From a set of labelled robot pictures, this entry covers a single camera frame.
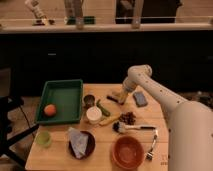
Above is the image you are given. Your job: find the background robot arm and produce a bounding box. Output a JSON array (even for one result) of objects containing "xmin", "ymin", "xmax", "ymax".
[{"xmin": 25, "ymin": 0, "xmax": 46, "ymax": 20}]

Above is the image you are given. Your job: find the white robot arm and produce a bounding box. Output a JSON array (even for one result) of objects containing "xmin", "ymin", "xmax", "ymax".
[{"xmin": 119, "ymin": 65, "xmax": 213, "ymax": 171}]

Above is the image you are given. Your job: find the red bowl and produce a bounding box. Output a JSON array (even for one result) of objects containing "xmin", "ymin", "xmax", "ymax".
[{"xmin": 111, "ymin": 136, "xmax": 144, "ymax": 170}]

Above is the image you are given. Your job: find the yellow banana toy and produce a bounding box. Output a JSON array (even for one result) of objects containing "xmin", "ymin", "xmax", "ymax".
[{"xmin": 99, "ymin": 115, "xmax": 119, "ymax": 126}]

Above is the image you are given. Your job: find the brown grape bunch toy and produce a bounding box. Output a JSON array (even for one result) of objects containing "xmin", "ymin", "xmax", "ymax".
[{"xmin": 119, "ymin": 112, "xmax": 136, "ymax": 125}]

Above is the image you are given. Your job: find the green pepper toy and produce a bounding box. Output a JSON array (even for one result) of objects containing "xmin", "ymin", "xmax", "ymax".
[{"xmin": 96, "ymin": 99, "xmax": 111, "ymax": 117}]

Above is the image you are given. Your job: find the black dish brush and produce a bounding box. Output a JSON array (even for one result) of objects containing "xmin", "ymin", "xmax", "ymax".
[{"xmin": 113, "ymin": 122, "xmax": 155, "ymax": 133}]

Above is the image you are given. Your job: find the small metal cup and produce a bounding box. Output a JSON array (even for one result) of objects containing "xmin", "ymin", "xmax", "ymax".
[{"xmin": 83, "ymin": 94, "xmax": 95, "ymax": 108}]

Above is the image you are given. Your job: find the white round container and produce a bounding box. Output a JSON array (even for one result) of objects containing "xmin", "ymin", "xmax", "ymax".
[{"xmin": 86, "ymin": 106, "xmax": 102, "ymax": 124}]

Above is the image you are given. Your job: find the green plastic tray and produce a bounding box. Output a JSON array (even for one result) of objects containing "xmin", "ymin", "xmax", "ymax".
[{"xmin": 35, "ymin": 79, "xmax": 83, "ymax": 125}]

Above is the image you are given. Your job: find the dark brown plate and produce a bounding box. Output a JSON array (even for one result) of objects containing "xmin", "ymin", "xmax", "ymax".
[{"xmin": 68, "ymin": 131, "xmax": 96, "ymax": 160}]

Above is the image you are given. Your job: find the grey folded cloth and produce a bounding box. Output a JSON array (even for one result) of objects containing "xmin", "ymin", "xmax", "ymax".
[{"xmin": 68, "ymin": 127, "xmax": 88, "ymax": 159}]

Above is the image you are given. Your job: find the metal fork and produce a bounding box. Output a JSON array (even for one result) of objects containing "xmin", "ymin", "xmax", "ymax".
[{"xmin": 146, "ymin": 129, "xmax": 159, "ymax": 161}]

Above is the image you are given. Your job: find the orange fruit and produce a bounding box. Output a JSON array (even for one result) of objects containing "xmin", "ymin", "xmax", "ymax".
[{"xmin": 44, "ymin": 104, "xmax": 56, "ymax": 117}]

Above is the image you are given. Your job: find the light green cup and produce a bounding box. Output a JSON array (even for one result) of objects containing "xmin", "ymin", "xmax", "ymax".
[{"xmin": 35, "ymin": 131, "xmax": 51, "ymax": 148}]

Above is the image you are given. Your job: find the green box on shelf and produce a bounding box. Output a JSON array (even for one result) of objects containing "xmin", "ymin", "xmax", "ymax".
[{"xmin": 66, "ymin": 16, "xmax": 95, "ymax": 25}]

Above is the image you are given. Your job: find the black chair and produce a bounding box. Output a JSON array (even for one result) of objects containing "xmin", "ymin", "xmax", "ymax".
[{"xmin": 0, "ymin": 68, "xmax": 39, "ymax": 167}]

